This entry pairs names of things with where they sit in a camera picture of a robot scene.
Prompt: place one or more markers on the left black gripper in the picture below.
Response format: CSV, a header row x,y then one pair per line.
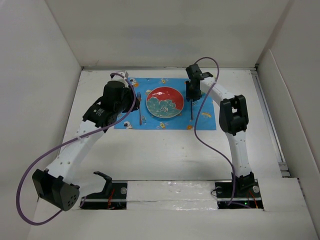
x,y
129,93

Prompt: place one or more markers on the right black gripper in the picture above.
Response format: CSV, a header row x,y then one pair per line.
x,y
190,95

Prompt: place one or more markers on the rose gold spoon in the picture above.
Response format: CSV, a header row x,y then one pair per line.
x,y
191,110

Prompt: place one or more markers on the rose gold fork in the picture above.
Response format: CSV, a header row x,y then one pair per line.
x,y
139,96

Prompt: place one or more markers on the red teal floral plate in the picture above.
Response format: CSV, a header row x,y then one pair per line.
x,y
165,102

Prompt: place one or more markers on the blue space print cloth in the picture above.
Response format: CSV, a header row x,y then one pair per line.
x,y
203,110

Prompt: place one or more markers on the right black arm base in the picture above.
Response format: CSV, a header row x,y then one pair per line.
x,y
245,194

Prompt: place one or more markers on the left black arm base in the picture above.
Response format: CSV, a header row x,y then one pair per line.
x,y
113,195

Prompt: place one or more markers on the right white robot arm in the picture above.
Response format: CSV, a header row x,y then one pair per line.
x,y
233,120

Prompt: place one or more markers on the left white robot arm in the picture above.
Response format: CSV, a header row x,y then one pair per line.
x,y
55,184

